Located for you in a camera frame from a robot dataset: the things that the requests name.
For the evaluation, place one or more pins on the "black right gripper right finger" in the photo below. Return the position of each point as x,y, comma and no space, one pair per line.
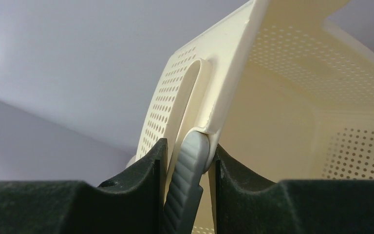
248,203

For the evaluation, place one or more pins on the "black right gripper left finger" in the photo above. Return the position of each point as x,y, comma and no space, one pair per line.
130,202

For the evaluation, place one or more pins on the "cream perforated basket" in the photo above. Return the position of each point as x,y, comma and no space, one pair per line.
283,90

